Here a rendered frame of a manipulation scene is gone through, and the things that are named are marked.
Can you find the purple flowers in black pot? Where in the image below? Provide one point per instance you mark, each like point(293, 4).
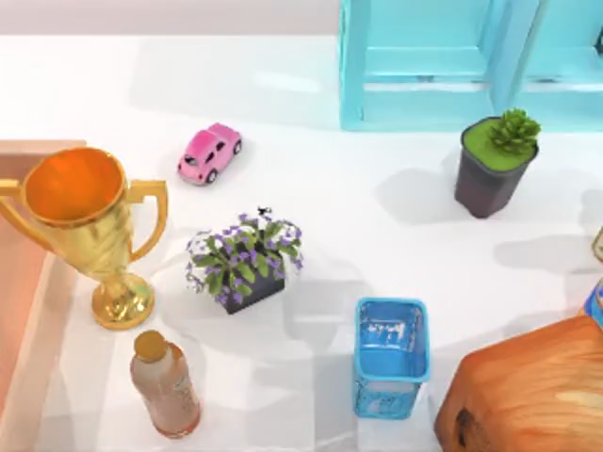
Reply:
point(245, 263)

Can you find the pink toy car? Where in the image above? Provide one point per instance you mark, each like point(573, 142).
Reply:
point(209, 151)

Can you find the blue square container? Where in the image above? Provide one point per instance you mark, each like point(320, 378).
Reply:
point(391, 358)

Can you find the green succulent in dark pot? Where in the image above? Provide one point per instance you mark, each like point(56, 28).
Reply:
point(494, 169)

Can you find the light blue rack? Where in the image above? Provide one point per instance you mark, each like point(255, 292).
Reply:
point(424, 61)

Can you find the gold trophy cup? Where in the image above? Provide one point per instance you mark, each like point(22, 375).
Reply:
point(89, 226)

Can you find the orange capped bottle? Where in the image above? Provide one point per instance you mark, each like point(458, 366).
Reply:
point(165, 391)

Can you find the orange wooden block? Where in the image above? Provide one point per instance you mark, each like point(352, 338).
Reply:
point(527, 391)

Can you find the salmon shallow box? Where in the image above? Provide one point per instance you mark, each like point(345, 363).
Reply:
point(19, 282)

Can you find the small green topped object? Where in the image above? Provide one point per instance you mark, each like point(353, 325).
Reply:
point(598, 245)

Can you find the blue and orange can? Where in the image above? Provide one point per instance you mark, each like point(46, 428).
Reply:
point(596, 303)

